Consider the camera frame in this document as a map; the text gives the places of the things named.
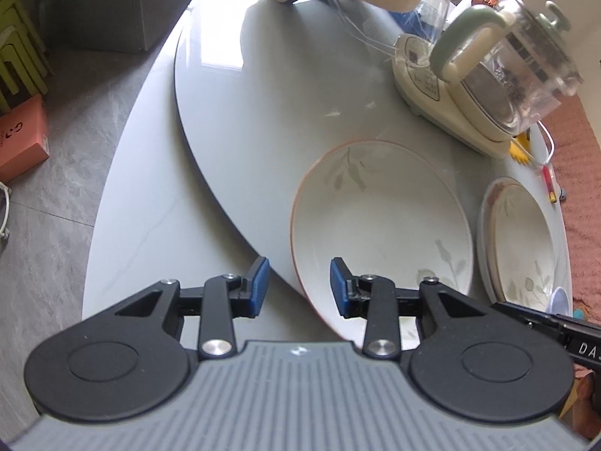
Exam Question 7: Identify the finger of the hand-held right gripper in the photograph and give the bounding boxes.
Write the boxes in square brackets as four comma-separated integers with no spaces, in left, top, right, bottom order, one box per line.
[491,301,566,335]

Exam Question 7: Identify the glass kettle green handle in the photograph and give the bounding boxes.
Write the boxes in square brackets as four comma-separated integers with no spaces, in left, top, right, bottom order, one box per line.
[429,0,585,137]

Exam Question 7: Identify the clear plastic bag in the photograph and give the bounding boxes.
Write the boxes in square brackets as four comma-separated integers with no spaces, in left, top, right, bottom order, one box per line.
[329,0,456,62]

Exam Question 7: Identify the white plate brown rim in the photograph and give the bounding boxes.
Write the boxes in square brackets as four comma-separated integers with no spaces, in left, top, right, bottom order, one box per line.
[483,183,559,311]

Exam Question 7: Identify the glass turntable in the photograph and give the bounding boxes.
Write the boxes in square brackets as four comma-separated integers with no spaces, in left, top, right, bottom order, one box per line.
[174,0,559,320]

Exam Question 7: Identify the green plastic stools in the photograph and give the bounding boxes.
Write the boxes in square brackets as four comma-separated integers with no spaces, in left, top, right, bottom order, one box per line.
[0,0,52,114]

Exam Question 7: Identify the red pen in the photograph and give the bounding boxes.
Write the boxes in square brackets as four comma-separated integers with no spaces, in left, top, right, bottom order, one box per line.
[542,164,559,205]

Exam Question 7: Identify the pink blanket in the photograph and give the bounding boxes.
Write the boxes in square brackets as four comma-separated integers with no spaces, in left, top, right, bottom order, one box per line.
[540,89,601,386]

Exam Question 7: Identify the orange cardboard box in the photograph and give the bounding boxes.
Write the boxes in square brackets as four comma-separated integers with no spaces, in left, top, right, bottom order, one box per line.
[0,94,51,183]

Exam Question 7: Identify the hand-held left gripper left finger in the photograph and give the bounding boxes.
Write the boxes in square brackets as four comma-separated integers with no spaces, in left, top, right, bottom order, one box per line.
[115,256,270,359]

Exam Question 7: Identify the cream kettle base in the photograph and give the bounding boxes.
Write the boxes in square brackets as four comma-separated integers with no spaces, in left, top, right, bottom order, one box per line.
[392,33,533,159]

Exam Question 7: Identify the white plate silver rim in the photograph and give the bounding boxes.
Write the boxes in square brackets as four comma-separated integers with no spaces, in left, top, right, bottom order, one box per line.
[476,177,562,313]

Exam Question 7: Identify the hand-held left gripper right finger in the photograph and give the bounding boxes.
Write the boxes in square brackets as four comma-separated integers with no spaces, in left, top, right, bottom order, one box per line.
[329,257,493,360]

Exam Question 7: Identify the grey cabinet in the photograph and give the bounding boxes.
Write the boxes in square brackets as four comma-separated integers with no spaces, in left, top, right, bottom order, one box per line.
[42,0,236,54]

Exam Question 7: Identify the large white floral bowl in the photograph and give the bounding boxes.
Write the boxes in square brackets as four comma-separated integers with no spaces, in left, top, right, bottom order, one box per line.
[290,140,475,344]

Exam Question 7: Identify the thick white cable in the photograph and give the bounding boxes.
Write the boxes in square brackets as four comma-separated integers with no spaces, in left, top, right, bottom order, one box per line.
[0,181,12,252]

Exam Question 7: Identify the thin white cable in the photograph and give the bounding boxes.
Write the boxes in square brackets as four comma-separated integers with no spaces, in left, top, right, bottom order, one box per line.
[535,120,557,170]

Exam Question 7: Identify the yellow plastic item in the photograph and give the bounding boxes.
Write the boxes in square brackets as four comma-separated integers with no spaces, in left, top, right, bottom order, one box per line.
[509,134,533,165]

